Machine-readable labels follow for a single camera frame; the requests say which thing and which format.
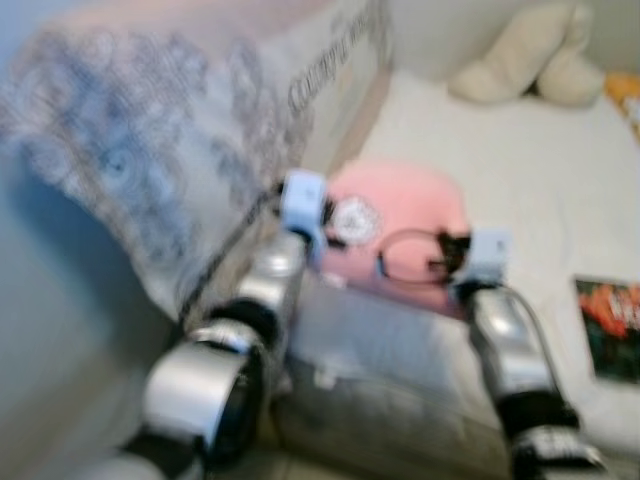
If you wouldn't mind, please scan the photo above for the pink pillow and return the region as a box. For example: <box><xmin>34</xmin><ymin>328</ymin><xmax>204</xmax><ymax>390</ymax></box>
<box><xmin>318</xmin><ymin>160</ymin><xmax>473</xmax><ymax>306</ymax></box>

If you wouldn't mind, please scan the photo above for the yellow egg-print blanket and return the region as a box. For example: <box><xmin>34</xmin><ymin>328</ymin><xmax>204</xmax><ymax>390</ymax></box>
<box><xmin>602</xmin><ymin>72</ymin><xmax>640</xmax><ymax>143</ymax></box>

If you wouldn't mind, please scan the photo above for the white quilted mattress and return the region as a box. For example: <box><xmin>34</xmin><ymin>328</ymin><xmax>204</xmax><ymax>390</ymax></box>
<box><xmin>268</xmin><ymin>68</ymin><xmax>640</xmax><ymax>480</ymax></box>

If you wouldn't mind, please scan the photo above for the dark red-covered book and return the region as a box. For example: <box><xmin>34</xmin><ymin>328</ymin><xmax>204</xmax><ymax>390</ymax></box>
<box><xmin>574</xmin><ymin>277</ymin><xmax>640</xmax><ymax>386</ymax></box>

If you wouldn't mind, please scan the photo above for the beige plush toy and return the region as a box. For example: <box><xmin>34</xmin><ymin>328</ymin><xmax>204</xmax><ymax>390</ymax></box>
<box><xmin>447</xmin><ymin>0</ymin><xmax>607</xmax><ymax>109</ymax></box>

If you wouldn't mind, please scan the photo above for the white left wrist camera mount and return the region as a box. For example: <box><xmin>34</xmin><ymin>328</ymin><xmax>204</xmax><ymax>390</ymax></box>
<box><xmin>280</xmin><ymin>170</ymin><xmax>333</xmax><ymax>267</ymax></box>

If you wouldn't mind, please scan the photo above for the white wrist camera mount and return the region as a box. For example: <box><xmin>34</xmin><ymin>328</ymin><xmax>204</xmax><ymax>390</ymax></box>
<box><xmin>280</xmin><ymin>170</ymin><xmax>333</xmax><ymax>267</ymax></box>
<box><xmin>465</xmin><ymin>228</ymin><xmax>514</xmax><ymax>287</ymax></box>

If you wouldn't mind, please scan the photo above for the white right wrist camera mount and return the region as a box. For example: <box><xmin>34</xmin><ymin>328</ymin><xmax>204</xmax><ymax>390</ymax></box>
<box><xmin>465</xmin><ymin>228</ymin><xmax>514</xmax><ymax>287</ymax></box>

